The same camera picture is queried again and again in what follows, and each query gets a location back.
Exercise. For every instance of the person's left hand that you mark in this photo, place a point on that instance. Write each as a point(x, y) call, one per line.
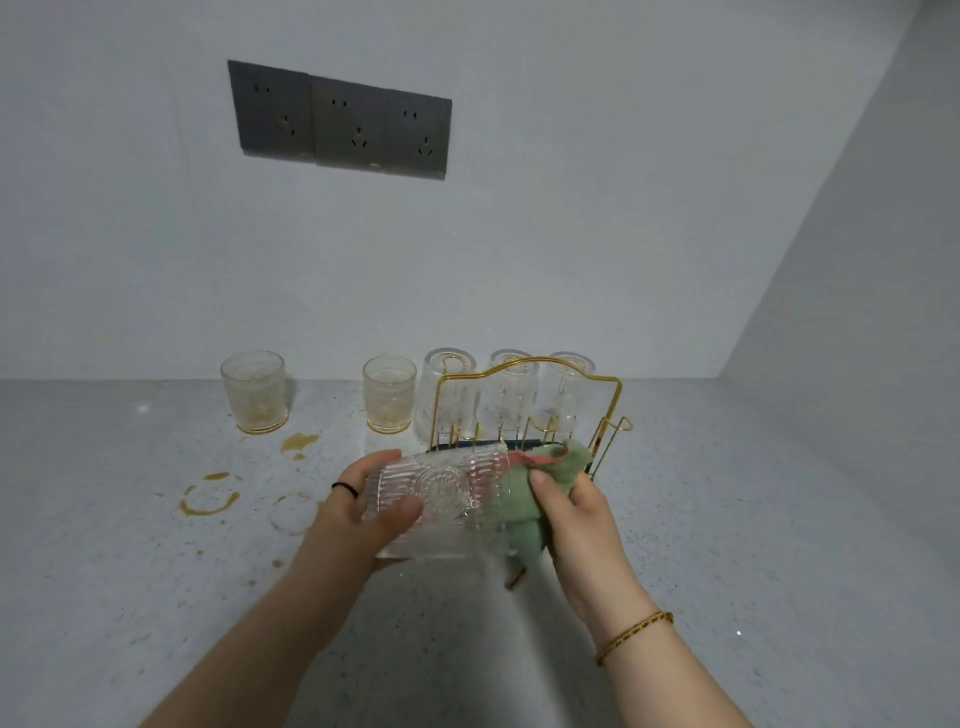
point(337, 540)

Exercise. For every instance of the person's right hand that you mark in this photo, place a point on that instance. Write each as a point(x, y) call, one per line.
point(589, 547)

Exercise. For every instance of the green cloth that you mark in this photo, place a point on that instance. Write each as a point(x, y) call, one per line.
point(525, 510)

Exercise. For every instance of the single embossed clear glass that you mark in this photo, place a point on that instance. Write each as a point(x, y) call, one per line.
point(510, 394)
point(435, 397)
point(442, 487)
point(566, 397)

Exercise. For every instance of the cluster of embossed glasses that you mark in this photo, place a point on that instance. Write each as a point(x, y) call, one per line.
point(255, 390)

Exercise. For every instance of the person's left forearm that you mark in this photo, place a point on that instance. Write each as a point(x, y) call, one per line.
point(247, 660)

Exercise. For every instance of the person's right forearm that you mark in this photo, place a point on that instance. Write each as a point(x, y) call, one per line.
point(667, 682)

